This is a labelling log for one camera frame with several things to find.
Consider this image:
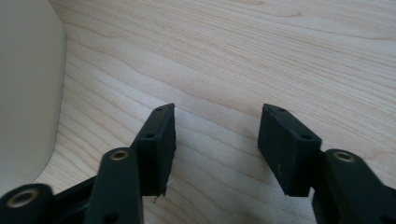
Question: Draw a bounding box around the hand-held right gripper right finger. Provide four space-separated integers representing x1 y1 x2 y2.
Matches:
257 103 322 198

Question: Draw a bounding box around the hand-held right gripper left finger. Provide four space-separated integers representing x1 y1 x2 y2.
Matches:
132 103 177 197

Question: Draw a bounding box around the beige rounded container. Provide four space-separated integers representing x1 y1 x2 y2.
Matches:
0 0 67 198

